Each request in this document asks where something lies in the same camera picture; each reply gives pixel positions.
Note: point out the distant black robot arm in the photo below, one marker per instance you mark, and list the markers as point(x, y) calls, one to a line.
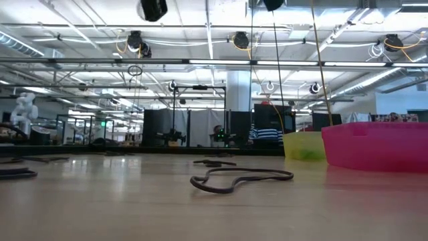
point(172, 135)
point(220, 136)

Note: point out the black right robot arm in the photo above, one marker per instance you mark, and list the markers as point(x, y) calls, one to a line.
point(273, 4)

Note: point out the colourful patterned board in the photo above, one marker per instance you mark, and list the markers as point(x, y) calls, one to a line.
point(409, 118)

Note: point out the red plastic basket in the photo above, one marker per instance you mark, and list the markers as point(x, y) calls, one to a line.
point(378, 147)

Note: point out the person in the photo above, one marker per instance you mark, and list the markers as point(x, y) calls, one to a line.
point(265, 134)
point(394, 117)
point(218, 129)

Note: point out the black partition panel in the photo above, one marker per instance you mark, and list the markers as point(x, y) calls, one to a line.
point(157, 127)

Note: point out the white humanoid robot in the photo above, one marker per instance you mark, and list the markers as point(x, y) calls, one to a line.
point(25, 110)

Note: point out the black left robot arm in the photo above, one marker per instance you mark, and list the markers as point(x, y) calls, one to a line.
point(152, 9)

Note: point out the black rubber band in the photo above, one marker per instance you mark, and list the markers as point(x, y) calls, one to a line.
point(40, 159)
point(214, 190)
point(214, 163)
point(16, 174)

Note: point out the yellow plastic basket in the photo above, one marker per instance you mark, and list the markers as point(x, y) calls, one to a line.
point(304, 144)

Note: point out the black metal rig frame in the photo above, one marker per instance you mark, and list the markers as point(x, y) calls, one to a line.
point(200, 87)

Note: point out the heap of green rubber bands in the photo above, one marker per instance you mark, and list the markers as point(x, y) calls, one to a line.
point(306, 154)

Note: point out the long ceiling light bar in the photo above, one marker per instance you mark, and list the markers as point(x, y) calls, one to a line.
point(217, 62)

